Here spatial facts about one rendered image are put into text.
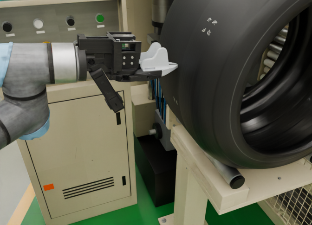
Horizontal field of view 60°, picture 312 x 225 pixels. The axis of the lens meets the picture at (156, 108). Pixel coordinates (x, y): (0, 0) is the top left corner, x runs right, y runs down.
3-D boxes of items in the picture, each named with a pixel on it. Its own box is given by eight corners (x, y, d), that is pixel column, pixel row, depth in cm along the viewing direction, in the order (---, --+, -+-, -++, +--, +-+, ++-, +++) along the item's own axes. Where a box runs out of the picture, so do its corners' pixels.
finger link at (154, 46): (180, 44, 57) (138, 45, 54) (176, 70, 60) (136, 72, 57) (174, 40, 60) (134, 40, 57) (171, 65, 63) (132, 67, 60)
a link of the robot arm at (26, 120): (-13, 141, 53) (-28, 95, 47) (33, 113, 61) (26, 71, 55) (16, 158, 51) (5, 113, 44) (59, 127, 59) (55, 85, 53)
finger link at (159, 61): (186, 49, 55) (143, 49, 52) (182, 76, 58) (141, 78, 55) (180, 44, 57) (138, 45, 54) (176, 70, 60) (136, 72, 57)
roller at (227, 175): (190, 111, 100) (185, 121, 102) (179, 110, 98) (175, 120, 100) (248, 177, 73) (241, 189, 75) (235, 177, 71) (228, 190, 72)
